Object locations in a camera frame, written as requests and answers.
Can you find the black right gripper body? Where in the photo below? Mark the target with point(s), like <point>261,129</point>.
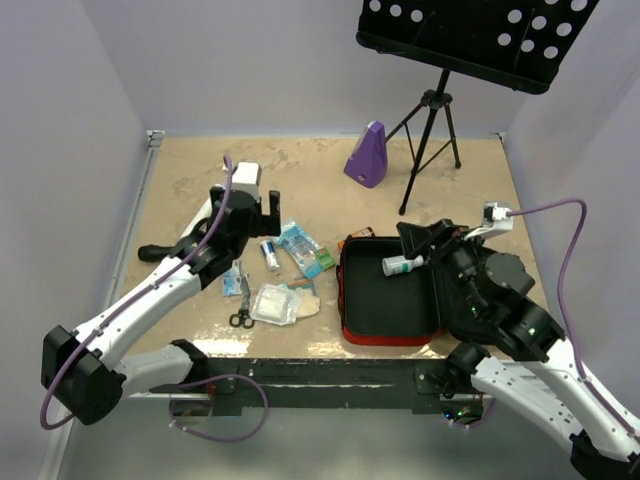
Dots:
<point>460,260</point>

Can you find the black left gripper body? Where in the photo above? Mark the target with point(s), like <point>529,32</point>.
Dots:
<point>255,231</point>

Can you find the small white blue tube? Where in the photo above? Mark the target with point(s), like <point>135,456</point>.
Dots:
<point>268,250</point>

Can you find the blue clear plastic pouch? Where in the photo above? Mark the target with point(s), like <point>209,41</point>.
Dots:
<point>301,247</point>

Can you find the white green medicine bottle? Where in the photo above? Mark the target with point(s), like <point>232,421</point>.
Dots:
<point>399,265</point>

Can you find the small orange brown bottle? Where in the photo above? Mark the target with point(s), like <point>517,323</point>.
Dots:
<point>364,232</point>

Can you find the green small box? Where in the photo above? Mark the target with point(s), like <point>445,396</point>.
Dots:
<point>324,258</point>

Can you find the white gauze packet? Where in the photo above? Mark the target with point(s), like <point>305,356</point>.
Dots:
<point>276,305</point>

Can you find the red black medicine kit case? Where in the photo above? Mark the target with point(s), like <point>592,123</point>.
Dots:
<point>403,310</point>

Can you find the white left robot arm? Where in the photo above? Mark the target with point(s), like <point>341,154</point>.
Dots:
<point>88,369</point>

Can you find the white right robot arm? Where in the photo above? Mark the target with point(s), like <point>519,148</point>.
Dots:
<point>514,350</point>

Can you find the white microphone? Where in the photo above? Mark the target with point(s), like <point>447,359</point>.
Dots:
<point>197,227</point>

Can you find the blue wipe sachets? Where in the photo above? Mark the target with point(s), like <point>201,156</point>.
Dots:
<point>234,280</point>

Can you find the beige bandage pack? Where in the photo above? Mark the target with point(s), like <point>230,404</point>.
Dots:
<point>310,304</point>

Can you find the purple metronome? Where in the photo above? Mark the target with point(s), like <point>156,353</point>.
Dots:
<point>368,162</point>

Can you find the black microphone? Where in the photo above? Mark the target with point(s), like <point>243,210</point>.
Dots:
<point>152,253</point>

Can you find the black music stand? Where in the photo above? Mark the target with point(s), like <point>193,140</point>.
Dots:
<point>515,44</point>

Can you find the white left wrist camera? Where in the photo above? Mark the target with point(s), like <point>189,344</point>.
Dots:
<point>246,177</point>

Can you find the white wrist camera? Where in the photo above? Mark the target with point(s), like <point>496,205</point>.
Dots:
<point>496,221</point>
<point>246,177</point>

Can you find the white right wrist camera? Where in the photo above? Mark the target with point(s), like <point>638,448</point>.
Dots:
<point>496,221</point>

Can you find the black handled scissors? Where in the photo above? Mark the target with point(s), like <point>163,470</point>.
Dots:
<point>242,318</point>

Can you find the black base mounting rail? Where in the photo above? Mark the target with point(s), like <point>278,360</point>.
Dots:
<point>417,385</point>

